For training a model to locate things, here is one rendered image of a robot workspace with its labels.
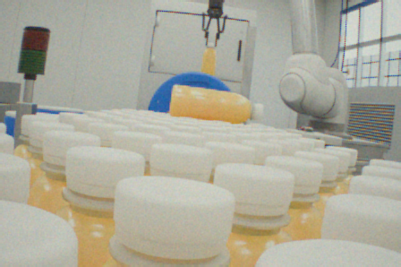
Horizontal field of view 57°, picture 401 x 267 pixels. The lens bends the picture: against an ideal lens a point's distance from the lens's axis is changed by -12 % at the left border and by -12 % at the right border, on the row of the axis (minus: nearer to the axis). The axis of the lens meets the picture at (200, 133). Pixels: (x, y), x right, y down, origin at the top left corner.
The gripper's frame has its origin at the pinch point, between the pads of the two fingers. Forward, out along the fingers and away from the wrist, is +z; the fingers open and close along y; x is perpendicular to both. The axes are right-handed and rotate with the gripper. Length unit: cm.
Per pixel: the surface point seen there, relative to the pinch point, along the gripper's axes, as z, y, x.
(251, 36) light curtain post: -17, -28, -63
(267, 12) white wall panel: -138, -99, -443
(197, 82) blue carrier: 27, 5, 76
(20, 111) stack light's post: 40, 42, 123
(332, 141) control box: 39, -26, 113
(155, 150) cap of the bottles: 38, 8, 177
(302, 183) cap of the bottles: 39, -1, 178
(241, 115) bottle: 36, -4, 113
